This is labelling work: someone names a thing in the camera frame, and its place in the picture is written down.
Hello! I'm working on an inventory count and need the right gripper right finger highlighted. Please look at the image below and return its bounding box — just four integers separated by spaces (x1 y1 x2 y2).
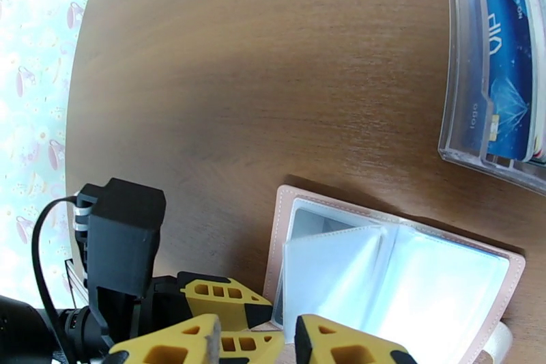
294 313 418 364

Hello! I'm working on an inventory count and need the blue credit card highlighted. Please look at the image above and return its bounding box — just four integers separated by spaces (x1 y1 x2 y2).
460 0 536 163

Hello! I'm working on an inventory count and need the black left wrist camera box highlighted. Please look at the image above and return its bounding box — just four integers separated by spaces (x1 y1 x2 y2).
76 178 167 334

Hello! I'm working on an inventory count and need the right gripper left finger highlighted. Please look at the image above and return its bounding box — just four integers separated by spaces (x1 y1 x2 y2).
107 312 224 364

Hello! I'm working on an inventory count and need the clear acrylic card stand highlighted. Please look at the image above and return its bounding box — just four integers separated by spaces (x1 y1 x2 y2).
437 0 546 197

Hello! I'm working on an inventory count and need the pink card holder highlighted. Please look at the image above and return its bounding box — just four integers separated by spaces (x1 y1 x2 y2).
261 184 527 364

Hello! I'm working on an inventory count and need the black left camera cable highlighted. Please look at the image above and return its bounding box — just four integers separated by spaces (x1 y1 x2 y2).
31 196 88 364

